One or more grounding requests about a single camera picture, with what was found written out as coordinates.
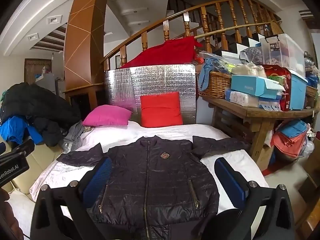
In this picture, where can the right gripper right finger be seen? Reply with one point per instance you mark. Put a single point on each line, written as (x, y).
(258, 213)

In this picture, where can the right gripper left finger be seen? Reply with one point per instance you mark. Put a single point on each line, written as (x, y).
(61, 213)

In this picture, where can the black quilted jacket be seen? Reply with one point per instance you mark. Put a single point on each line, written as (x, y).
(158, 188)

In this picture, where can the blue garment on sofa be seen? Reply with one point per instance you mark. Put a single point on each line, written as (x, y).
(14, 128)

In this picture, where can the white bed blanket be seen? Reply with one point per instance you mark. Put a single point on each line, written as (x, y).
(44, 169)

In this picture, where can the pile of dark coats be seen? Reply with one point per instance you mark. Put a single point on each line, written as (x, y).
(51, 115)

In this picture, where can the grey garment on bed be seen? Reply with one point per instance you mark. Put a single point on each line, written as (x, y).
(73, 139)

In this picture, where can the folded orange blue cloth stack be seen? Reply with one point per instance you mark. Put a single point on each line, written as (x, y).
(291, 137)

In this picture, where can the wooden side table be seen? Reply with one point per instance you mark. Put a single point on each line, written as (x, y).
(251, 125)

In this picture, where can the pink pillow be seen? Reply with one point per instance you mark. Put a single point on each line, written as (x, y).
(108, 115)

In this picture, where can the white patterned tissue pack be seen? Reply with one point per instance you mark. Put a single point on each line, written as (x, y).
(241, 98)

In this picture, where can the brown wooden column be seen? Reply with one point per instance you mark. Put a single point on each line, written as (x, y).
(84, 49)

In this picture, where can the silver foil insulation panel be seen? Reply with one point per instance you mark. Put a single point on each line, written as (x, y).
(124, 87)

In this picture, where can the red pillow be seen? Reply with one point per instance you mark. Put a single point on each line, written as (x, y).
(161, 110)

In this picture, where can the light blue cardboard box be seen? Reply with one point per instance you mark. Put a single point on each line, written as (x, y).
(257, 86)

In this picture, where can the wicker basket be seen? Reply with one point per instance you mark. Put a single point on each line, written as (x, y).
(217, 84)

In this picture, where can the blue plastic bin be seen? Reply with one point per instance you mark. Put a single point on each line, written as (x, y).
(298, 91)

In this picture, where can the red gift box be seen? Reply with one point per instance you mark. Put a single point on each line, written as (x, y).
(283, 76)

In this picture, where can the blue cloth in basket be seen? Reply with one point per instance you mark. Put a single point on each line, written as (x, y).
(211, 64)

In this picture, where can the clear plastic storage box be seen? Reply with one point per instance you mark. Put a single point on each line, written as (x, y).
(283, 51)

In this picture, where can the red cloth on railing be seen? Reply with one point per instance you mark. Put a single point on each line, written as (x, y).
(178, 51)

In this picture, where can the wooden stair railing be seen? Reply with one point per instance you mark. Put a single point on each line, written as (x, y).
(217, 24)

